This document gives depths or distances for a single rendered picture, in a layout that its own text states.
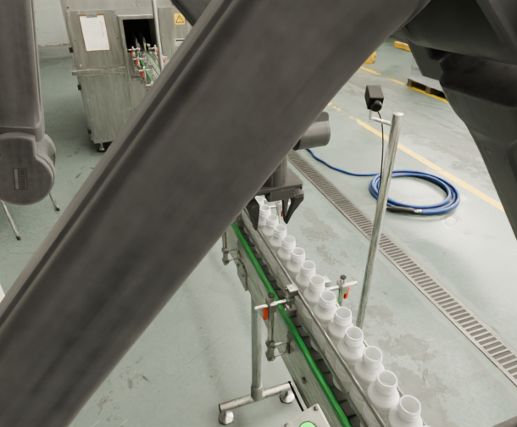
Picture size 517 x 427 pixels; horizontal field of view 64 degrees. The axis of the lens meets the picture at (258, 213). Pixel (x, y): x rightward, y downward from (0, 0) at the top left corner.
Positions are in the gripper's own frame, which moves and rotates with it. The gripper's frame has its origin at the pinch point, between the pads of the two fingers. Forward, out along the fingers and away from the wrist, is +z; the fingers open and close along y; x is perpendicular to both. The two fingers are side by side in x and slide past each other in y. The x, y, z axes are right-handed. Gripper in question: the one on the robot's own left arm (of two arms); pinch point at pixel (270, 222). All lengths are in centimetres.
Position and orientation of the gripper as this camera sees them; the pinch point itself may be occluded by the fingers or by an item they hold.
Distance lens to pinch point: 79.1
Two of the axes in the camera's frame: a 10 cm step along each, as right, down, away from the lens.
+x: 3.4, 5.0, -7.9
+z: 0.1, 8.4, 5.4
